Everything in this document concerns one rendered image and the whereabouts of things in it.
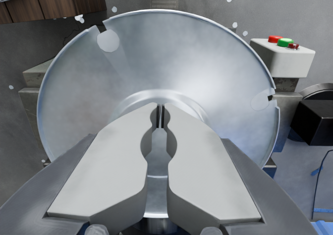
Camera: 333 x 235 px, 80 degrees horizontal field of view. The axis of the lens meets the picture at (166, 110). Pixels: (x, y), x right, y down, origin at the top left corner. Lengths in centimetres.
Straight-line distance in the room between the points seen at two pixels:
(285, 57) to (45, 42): 100
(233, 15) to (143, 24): 85
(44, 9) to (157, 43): 54
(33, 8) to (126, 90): 54
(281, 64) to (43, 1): 63
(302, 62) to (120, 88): 34
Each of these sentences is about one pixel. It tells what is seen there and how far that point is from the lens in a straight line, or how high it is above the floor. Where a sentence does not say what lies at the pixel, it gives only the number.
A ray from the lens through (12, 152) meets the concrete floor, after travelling 162.
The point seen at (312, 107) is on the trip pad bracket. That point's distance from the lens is 45.
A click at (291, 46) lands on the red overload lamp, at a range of 44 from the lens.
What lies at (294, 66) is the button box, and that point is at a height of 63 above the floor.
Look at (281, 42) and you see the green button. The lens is 46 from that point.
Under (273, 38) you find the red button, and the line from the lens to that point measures 50.
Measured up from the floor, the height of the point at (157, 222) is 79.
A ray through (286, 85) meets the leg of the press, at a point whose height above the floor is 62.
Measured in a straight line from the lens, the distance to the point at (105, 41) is 22.
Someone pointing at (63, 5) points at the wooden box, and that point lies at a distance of 70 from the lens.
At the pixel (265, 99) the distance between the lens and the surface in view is 26.
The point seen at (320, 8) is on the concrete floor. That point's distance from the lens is 120.
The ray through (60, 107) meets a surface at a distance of 26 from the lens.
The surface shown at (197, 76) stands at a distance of 22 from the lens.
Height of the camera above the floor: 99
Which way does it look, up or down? 61 degrees down
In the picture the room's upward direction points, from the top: 179 degrees clockwise
